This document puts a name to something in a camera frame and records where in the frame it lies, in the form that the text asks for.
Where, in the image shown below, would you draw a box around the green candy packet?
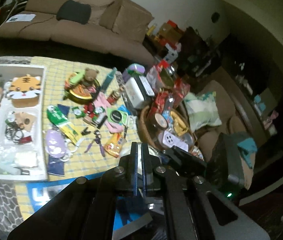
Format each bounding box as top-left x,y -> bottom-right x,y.
71,107 -> 86,119

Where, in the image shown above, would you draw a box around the clear toothbrush case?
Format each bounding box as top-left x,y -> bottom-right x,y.
0,165 -> 30,176

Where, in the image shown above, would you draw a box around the yellow soap packet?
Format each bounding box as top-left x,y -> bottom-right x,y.
103,133 -> 127,158

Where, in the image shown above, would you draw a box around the white power adapter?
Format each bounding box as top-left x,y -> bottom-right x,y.
161,131 -> 189,152

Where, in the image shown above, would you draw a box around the wicker basket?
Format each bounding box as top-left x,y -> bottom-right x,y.
137,105 -> 196,153

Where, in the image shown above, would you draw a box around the purple eyelash curler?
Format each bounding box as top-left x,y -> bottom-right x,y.
84,129 -> 106,157

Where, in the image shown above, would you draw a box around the wooden lid jar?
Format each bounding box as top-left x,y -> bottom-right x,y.
152,113 -> 168,130

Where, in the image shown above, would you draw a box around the green card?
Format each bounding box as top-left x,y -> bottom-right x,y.
107,108 -> 128,126

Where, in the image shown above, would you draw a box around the Nivea men tin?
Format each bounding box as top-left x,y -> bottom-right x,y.
109,109 -> 122,124

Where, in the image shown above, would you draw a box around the floral pillow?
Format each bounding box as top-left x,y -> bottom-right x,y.
183,92 -> 222,132

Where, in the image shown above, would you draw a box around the black mascara tube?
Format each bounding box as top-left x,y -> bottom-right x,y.
95,114 -> 107,129

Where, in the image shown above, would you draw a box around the blue packet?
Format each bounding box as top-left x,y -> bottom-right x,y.
118,105 -> 131,115

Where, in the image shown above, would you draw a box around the navy blue sachet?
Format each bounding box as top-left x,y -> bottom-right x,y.
47,155 -> 64,177

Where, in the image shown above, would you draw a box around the red jar with glass top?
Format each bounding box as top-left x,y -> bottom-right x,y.
107,90 -> 120,105

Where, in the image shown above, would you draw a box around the pink sock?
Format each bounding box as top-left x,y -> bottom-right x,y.
93,92 -> 124,134

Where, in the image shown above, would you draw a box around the white tissue box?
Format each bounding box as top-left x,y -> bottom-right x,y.
125,77 -> 145,110

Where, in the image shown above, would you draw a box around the remote control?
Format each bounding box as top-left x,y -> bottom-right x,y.
139,76 -> 155,97

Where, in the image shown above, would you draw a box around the blue printed box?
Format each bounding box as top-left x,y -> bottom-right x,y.
26,173 -> 154,239

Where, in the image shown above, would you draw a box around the green Darlie toothpaste box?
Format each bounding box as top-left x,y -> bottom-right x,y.
46,105 -> 84,147

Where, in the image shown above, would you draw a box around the instant noodle bowl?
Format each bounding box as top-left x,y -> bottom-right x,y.
63,72 -> 100,105

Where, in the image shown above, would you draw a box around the teal spray bottle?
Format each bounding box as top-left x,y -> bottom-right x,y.
100,67 -> 117,93

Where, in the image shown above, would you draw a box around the brown bear figurine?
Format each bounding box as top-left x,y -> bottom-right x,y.
82,68 -> 99,87

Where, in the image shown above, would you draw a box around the green lid snack box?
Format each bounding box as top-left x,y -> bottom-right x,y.
68,70 -> 86,86

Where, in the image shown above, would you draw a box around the tiger face box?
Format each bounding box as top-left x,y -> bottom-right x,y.
7,74 -> 42,108

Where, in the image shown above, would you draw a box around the white storage tray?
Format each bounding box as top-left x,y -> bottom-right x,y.
0,63 -> 48,181

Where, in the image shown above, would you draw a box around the brown sofa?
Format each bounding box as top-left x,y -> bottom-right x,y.
0,0 -> 154,66

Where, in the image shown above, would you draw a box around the black cushion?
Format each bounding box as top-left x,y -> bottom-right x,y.
56,0 -> 92,24

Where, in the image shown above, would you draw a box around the white handled scissors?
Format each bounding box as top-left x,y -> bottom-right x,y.
124,115 -> 135,138

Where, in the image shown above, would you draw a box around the black cord bracelet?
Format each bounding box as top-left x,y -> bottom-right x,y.
4,122 -> 25,144

